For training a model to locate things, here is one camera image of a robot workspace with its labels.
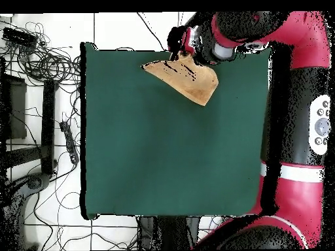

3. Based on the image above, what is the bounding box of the black adapter box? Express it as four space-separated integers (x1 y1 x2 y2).
2 26 39 49

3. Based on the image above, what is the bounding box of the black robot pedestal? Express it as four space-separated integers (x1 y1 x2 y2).
137 215 201 250

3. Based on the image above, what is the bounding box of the black cable tangle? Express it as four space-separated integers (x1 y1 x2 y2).
0 21 82 87
198 216 228 241

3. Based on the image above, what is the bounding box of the dark flat panel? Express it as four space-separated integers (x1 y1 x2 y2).
0 74 27 141

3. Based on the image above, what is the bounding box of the black upright post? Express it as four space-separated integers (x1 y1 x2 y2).
41 79 57 175

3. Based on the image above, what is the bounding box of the dark curved stand base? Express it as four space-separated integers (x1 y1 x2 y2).
0 172 52 250

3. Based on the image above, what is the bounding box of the black horizontal beam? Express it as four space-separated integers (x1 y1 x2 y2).
0 145 44 169

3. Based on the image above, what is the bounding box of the long black cable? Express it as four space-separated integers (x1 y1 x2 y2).
136 12 168 52

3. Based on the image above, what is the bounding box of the black power strip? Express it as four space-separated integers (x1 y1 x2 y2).
59 120 80 165

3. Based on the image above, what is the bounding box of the tan terry towel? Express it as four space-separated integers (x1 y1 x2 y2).
141 50 220 107

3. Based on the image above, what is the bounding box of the dark green table cloth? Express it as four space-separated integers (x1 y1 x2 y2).
79 41 273 221

